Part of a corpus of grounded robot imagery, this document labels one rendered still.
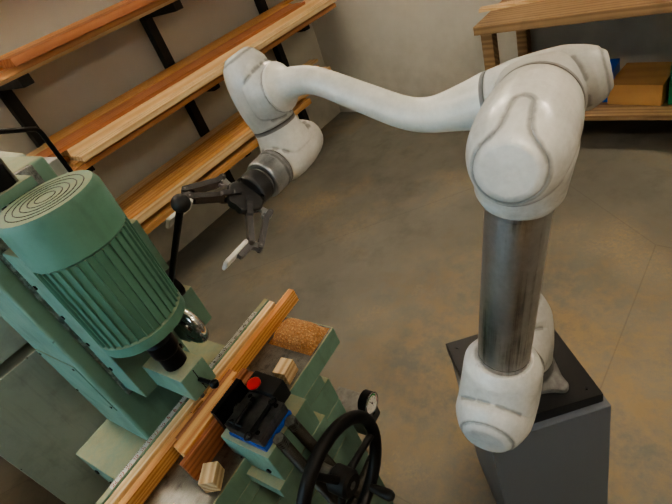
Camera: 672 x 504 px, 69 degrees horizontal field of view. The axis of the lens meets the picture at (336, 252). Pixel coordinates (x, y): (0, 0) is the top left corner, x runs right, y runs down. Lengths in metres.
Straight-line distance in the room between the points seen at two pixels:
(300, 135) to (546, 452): 1.00
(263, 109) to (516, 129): 0.57
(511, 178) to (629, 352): 1.67
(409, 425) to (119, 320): 1.42
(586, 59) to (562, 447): 0.97
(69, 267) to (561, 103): 0.76
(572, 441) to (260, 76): 1.15
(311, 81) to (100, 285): 0.53
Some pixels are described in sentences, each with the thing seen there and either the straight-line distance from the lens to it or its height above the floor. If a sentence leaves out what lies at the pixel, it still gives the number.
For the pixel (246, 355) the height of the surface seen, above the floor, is 0.93.
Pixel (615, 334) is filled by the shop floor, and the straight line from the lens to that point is 2.31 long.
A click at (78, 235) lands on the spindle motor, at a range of 0.86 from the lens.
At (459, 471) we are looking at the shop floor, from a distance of 1.98.
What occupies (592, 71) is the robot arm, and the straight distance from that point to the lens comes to 0.82.
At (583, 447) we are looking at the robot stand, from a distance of 1.49.
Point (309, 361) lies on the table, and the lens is 1.19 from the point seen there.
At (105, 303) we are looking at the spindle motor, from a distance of 0.92.
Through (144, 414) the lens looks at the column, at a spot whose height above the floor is 0.90.
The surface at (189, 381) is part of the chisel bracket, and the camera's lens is 1.09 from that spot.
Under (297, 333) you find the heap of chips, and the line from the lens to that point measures 1.22.
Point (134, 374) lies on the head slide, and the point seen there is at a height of 1.07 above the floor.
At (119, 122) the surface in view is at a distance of 3.03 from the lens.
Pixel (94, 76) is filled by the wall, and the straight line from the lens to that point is 3.51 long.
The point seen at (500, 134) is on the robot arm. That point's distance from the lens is 0.64.
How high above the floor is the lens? 1.75
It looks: 35 degrees down
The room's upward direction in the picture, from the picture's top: 22 degrees counter-clockwise
